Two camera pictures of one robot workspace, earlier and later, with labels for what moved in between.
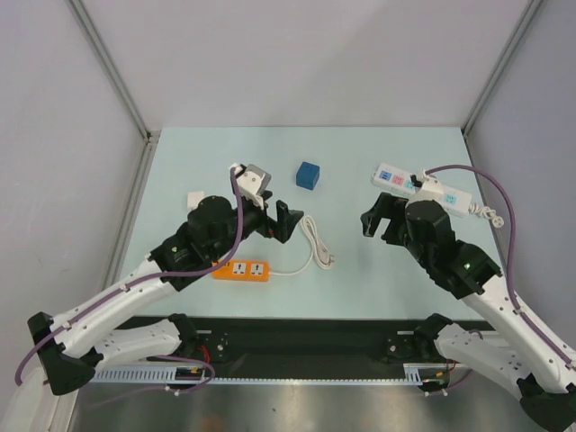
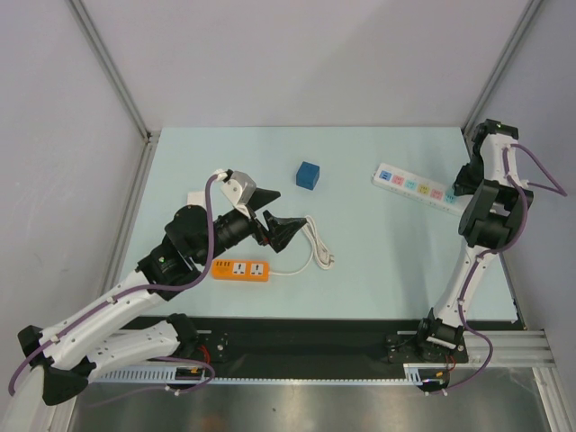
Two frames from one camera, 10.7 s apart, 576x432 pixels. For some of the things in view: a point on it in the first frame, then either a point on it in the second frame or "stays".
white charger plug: (193, 198) stays
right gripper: (389, 215) -> (466, 178)
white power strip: (400, 180) stays
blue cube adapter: (307, 175) stays
